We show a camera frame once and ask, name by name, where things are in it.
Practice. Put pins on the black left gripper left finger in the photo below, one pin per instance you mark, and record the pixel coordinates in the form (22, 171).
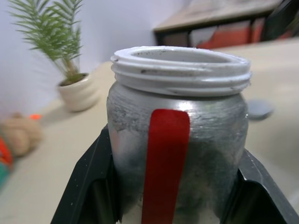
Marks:
(88, 184)

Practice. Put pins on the grey round jar lid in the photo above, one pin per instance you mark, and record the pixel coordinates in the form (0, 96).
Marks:
(260, 109)

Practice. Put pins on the green plant in white pot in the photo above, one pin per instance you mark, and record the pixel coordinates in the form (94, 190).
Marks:
(70, 70)

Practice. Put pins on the wooden shelf with black frame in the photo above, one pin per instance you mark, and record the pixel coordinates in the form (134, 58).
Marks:
(222, 21)

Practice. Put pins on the silver jar with red stripe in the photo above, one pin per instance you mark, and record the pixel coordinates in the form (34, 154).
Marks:
(210, 144)

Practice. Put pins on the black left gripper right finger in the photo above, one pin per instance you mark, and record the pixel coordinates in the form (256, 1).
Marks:
(261, 186)

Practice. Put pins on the orange and teal toy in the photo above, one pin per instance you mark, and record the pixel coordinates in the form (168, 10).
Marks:
(4, 158)

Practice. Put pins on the beige knitted plush toy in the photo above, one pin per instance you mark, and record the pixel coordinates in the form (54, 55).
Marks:
(19, 134)

